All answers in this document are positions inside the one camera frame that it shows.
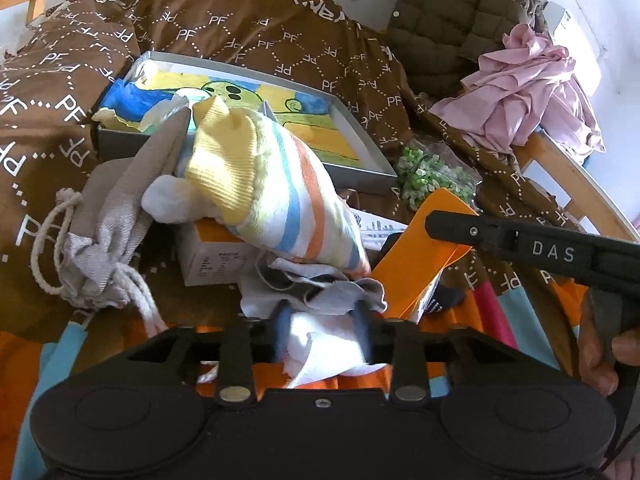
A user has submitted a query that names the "white grey cloth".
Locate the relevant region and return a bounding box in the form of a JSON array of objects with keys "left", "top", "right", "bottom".
[{"left": 239, "top": 252, "right": 387, "bottom": 389}]

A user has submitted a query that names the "person's right hand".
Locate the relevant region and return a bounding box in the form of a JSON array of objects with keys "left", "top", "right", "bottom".
[{"left": 578, "top": 294, "right": 640, "bottom": 396}]

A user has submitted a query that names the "small white cardboard box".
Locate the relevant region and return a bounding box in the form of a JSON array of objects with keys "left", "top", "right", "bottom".
[{"left": 175, "top": 218, "right": 258, "bottom": 286}]

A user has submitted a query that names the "striped knit stuffed toy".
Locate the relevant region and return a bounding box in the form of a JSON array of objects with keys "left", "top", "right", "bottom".
[{"left": 142, "top": 98, "right": 371, "bottom": 278}]

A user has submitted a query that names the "bag of green pellets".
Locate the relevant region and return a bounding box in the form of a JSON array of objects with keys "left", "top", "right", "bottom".
[{"left": 396, "top": 140, "right": 482, "bottom": 211}]

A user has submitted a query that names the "pink crumpled cloth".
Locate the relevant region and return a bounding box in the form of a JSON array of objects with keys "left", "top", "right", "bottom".
[{"left": 430, "top": 24, "right": 605, "bottom": 164}]

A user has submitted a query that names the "grey box with painted lining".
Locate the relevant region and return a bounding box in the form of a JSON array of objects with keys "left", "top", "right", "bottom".
[{"left": 92, "top": 51, "right": 396, "bottom": 194}]

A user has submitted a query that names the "olive quilted puffer jacket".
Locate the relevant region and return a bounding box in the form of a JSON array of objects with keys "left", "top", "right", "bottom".
[{"left": 386, "top": 0, "right": 548, "bottom": 99}]

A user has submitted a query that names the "brown PF patterned duvet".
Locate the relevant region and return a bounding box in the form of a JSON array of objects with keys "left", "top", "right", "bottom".
[{"left": 0, "top": 0, "right": 632, "bottom": 480}]

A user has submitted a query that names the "wooden bed rail right side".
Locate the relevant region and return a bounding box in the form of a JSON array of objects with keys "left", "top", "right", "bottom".
[{"left": 513, "top": 133, "right": 639, "bottom": 243}]

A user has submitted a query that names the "grey drawstring cloth bag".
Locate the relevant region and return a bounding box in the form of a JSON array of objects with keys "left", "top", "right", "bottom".
[{"left": 29, "top": 106, "right": 191, "bottom": 337}]

